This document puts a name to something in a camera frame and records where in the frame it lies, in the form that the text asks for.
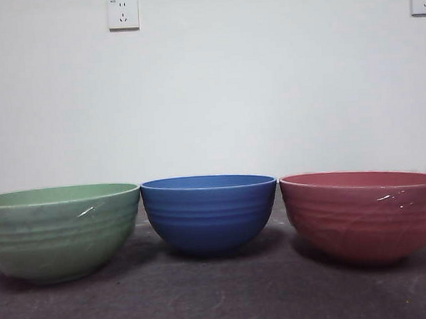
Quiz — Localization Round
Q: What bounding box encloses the blue ribbed bowl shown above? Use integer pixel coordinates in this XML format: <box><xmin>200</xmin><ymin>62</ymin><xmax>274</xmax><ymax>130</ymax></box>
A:
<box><xmin>139</xmin><ymin>172</ymin><xmax>280</xmax><ymax>262</ymax></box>

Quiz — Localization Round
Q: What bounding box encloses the red ribbed bowl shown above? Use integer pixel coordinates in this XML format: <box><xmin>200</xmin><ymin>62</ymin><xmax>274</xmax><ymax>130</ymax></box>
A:
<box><xmin>278</xmin><ymin>166</ymin><xmax>426</xmax><ymax>272</ymax></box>

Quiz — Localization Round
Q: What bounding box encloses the green ribbed bowl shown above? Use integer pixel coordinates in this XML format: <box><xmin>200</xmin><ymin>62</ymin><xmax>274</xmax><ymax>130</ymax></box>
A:
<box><xmin>0</xmin><ymin>181</ymin><xmax>146</xmax><ymax>288</ymax></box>

